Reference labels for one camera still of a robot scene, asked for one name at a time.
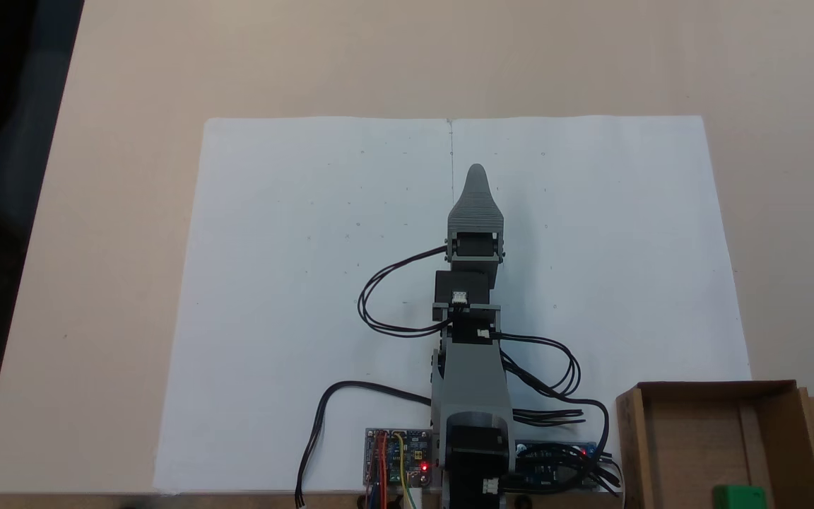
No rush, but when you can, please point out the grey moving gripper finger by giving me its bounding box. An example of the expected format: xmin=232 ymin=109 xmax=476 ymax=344
xmin=447 ymin=164 xmax=506 ymax=262

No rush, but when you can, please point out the long black cable white plug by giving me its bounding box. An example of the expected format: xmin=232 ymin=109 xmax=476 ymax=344
xmin=295 ymin=380 xmax=437 ymax=508

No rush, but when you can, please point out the yellow jumper wire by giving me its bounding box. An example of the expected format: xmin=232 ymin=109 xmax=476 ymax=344
xmin=393 ymin=433 xmax=419 ymax=509

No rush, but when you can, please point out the circuit board with coloured wires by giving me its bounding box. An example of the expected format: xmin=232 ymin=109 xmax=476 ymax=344
xmin=363 ymin=427 xmax=434 ymax=489

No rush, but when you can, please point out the black forearm motor cable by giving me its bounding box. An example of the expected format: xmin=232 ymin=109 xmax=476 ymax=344
xmin=495 ymin=332 xmax=583 ymax=397

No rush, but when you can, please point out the black base motor cable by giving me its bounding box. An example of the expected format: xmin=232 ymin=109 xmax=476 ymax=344
xmin=512 ymin=397 xmax=625 ymax=496

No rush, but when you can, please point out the brown cardboard box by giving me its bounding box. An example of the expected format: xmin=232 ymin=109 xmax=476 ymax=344
xmin=615 ymin=380 xmax=814 ymax=509

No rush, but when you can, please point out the white paper sheet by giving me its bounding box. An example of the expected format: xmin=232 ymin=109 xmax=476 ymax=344
xmin=155 ymin=117 xmax=454 ymax=494
xmin=449 ymin=115 xmax=753 ymax=493

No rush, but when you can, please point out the blue circuit board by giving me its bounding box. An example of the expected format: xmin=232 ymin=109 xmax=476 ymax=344
xmin=517 ymin=441 xmax=600 ymax=491

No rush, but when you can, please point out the green die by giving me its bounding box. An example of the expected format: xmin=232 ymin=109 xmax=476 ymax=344
xmin=712 ymin=484 xmax=767 ymax=509

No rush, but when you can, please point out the orange jumper wire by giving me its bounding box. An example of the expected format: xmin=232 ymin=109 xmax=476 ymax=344
xmin=373 ymin=431 xmax=389 ymax=509

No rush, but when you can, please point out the black gripper motor cable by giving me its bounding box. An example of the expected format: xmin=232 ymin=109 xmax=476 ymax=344
xmin=356 ymin=245 xmax=452 ymax=337

